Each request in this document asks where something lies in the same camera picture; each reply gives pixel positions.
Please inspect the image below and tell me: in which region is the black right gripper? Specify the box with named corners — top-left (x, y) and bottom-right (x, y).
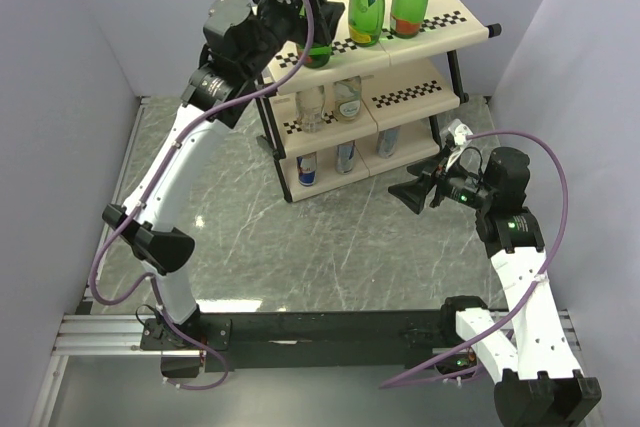
top-left (388, 145), bottom-right (495, 214)

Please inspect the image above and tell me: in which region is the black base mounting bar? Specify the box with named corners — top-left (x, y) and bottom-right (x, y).
top-left (139, 309), bottom-right (501, 383)

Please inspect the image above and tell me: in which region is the clear Chang soda water bottle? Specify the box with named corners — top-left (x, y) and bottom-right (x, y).
top-left (295, 86), bottom-right (325, 133)

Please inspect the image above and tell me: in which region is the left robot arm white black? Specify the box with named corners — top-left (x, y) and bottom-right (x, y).
top-left (102, 0), bottom-right (345, 349)

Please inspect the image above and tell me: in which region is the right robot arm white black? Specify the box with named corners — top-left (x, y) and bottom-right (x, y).
top-left (388, 147), bottom-right (602, 426)

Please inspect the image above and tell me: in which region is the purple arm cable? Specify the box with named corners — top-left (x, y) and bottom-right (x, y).
top-left (378, 129), bottom-right (570, 389)
top-left (91, 0), bottom-right (316, 392)

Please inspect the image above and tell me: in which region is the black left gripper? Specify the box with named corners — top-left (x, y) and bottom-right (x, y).
top-left (243, 0), bottom-right (345, 80)

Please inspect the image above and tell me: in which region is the beige two-tier shelf black frame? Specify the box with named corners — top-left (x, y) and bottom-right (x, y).
top-left (257, 0), bottom-right (502, 202)

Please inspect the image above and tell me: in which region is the aluminium rail frame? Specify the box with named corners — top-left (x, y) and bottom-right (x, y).
top-left (27, 95), bottom-right (601, 427)

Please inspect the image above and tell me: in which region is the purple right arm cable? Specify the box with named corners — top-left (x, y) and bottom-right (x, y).
top-left (378, 129), bottom-right (570, 389)

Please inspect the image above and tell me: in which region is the silver blue energy drink can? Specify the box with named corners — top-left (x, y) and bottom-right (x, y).
top-left (376, 127), bottom-right (400, 158)

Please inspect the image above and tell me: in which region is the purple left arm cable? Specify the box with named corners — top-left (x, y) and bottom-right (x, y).
top-left (91, 0), bottom-right (316, 392)

